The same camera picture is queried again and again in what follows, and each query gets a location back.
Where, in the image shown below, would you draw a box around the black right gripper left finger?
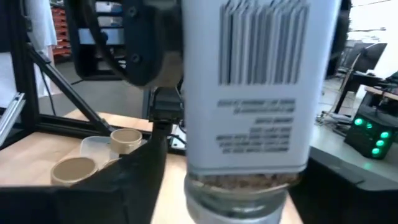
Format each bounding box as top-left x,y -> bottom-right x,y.
0,123 -> 174,224

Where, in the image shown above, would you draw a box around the silver aluminium bar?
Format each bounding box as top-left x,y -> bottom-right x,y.
0,91 -> 26,147

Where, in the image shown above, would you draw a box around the person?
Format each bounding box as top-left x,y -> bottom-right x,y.
24,0 -> 60,96

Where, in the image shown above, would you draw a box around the black aluminium table frame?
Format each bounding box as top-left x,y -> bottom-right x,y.
0,0 -> 187,155

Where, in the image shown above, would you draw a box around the tan cup near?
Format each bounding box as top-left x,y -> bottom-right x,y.
50,156 -> 100,187

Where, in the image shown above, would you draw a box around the black box green lights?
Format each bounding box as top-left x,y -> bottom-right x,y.
343,104 -> 398,161

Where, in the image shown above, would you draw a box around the shelf with red bins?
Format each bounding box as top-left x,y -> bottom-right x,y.
49,2 -> 73,58

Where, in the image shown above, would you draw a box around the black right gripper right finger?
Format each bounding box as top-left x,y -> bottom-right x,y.
288,157 -> 398,224

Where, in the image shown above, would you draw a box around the glass jar silver lid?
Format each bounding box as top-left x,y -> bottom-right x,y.
181,0 -> 343,224

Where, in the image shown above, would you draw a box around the clear plastic tray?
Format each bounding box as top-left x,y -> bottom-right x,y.
79,135 -> 147,175

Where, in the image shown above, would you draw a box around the tan cup far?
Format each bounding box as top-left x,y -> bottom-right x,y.
110,128 -> 144,156

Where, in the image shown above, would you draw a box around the grey desk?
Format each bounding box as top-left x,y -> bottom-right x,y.
309,123 -> 398,192

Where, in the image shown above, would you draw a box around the tan cup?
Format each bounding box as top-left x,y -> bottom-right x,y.
110,128 -> 144,156
50,156 -> 100,187

